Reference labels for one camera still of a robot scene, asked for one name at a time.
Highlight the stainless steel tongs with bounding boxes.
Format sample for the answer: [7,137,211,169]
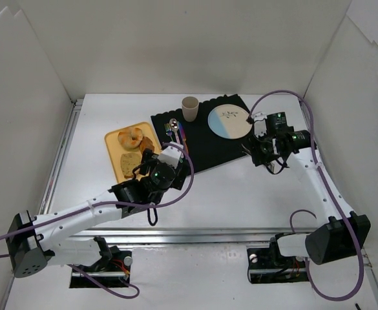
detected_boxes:
[265,161,284,175]

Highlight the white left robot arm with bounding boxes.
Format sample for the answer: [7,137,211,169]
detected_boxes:
[6,145,194,278]

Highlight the seeded bread slice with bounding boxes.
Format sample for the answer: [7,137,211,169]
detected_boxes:
[120,152,142,179]

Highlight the brown glazed pastry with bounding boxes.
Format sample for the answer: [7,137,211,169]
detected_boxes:
[139,136,155,154]

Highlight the iridescent knife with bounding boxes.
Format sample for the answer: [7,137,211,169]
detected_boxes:
[178,122,189,153]

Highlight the bagel with orange patches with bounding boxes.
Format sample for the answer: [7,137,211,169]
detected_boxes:
[118,127,143,149]

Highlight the iridescent fork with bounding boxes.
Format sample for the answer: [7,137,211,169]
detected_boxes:
[164,123,173,141]

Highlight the white and blue plate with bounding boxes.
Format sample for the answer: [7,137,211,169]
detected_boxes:
[207,104,252,140]

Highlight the black placemat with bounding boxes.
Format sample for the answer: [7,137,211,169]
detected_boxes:
[151,94,249,173]

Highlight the beige cup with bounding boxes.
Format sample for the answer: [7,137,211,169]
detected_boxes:
[182,96,199,122]

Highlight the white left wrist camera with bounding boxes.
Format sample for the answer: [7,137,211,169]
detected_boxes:
[158,145,182,169]

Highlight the silver spoon pink handle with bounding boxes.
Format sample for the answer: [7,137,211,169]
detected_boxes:
[169,118,184,147]

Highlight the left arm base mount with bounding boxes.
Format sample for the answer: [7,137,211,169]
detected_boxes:
[75,236,133,289]

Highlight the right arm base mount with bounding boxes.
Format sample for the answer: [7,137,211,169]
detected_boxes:
[247,237,309,284]

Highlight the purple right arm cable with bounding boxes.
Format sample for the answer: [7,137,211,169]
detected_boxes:
[249,90,364,302]

